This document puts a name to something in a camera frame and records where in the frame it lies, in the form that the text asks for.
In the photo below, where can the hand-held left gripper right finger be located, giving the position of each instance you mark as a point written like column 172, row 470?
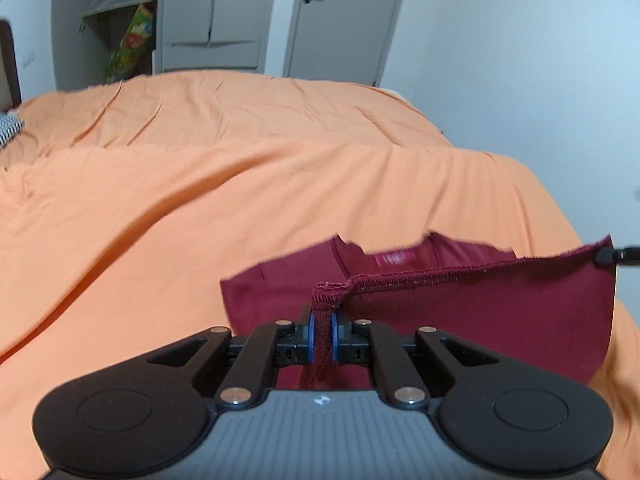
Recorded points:
column 336, row 336

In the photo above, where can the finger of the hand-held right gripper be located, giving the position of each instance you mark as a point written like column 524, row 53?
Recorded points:
column 620, row 255

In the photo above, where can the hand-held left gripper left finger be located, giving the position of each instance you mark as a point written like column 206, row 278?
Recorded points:
column 312, row 335

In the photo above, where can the maroon long-sleeve shirt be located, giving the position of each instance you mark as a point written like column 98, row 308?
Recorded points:
column 450, row 310

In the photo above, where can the orange blanket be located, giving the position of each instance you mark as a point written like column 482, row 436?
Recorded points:
column 150, row 240

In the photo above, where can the orange bed sheet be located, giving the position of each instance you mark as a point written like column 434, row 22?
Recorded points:
column 225, row 110

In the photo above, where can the white mattress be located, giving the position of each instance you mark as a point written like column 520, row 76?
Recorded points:
column 397, row 95

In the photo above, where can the grey door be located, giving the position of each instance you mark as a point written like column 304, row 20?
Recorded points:
column 345, row 25

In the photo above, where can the grey wardrobe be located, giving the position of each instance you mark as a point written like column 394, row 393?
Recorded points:
column 235, row 10

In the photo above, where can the colourful printed bag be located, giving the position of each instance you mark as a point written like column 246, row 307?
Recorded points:
column 130, row 45

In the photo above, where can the houndstooth pillow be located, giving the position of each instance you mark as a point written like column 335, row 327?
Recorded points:
column 9, row 129

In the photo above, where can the dark padded headboard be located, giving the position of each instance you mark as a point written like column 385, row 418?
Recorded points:
column 9, row 65

